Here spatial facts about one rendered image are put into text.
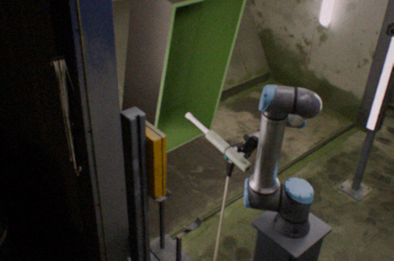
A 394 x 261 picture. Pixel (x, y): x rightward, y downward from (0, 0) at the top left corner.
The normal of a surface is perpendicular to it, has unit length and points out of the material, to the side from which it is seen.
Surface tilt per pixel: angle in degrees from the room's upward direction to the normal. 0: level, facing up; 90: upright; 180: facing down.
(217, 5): 90
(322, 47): 90
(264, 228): 0
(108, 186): 90
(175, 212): 0
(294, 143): 0
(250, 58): 57
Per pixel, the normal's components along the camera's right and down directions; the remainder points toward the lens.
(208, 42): -0.73, 0.34
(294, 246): 0.04, -0.84
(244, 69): 0.57, -0.11
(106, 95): 0.66, 0.42
